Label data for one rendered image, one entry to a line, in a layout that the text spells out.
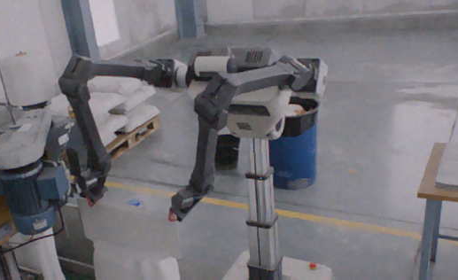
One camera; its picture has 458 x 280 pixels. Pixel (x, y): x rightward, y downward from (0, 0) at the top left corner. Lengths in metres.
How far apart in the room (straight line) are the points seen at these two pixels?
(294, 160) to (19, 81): 2.72
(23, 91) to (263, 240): 1.35
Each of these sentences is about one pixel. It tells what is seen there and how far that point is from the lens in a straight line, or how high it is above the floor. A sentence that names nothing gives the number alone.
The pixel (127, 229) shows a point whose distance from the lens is 2.09.
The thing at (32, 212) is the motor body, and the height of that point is 1.18.
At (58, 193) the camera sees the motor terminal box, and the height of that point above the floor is 1.24.
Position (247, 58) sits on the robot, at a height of 1.54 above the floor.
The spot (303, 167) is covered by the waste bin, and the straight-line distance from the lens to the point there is 4.12.
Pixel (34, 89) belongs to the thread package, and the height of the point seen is 1.58.
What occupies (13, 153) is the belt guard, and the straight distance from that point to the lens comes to 1.72.
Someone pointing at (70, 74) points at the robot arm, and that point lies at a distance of 1.76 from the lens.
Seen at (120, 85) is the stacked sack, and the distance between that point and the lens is 5.45.
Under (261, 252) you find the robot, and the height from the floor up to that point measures 0.52.
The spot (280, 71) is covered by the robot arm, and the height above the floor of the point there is 1.55.
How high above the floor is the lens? 1.99
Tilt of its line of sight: 26 degrees down
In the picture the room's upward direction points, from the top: 9 degrees counter-clockwise
